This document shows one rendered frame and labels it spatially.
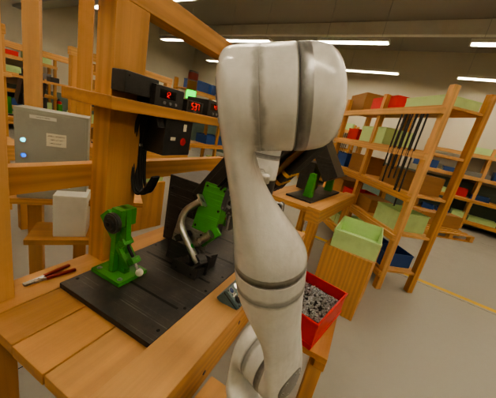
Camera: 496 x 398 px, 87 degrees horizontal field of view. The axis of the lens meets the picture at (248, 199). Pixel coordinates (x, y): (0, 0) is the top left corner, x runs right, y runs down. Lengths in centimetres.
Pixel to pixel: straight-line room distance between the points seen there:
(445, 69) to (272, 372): 989
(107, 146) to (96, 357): 68
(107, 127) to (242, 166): 90
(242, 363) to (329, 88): 43
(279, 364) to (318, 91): 36
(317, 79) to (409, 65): 996
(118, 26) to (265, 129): 94
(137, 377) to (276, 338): 50
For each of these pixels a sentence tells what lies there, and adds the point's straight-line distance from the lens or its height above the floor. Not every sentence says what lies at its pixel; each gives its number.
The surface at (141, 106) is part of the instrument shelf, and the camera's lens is 101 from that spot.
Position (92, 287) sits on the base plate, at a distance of 110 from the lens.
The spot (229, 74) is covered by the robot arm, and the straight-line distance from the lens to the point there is 22.
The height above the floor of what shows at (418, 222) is 86.
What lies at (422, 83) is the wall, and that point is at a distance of 1001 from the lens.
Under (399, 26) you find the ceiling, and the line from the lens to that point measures 834.
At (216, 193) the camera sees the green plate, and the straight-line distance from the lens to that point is 111.
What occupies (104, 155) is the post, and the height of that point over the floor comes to 132.
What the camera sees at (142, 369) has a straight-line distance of 84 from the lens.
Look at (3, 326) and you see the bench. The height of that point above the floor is 88.
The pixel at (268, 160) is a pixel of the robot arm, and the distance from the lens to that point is 54.
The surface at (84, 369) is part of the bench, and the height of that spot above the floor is 88.
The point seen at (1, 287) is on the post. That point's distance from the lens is 111.
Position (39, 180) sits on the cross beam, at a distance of 111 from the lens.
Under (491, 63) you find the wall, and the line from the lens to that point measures 1014.
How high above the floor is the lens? 154
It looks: 16 degrees down
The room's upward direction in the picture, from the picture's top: 12 degrees clockwise
